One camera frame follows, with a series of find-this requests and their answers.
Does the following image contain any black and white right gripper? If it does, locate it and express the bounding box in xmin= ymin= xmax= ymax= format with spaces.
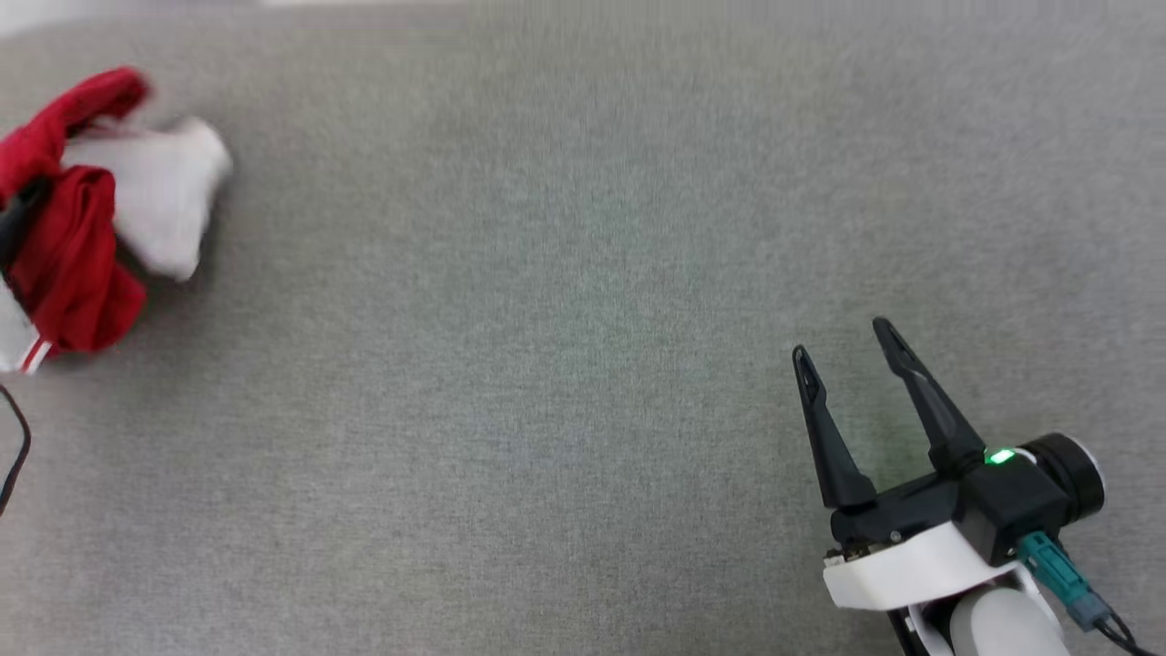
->
xmin=791 ymin=316 xmax=1032 ymax=611

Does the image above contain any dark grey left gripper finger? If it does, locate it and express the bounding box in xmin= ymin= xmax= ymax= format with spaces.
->
xmin=0 ymin=178 xmax=48 ymax=274

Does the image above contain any red and white garment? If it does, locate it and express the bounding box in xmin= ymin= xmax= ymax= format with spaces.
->
xmin=0 ymin=66 xmax=234 ymax=376

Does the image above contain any teal plug black cable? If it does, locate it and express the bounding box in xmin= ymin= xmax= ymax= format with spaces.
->
xmin=1016 ymin=531 xmax=1166 ymax=656

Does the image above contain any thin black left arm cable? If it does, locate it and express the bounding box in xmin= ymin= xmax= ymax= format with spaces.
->
xmin=0 ymin=383 xmax=34 ymax=517

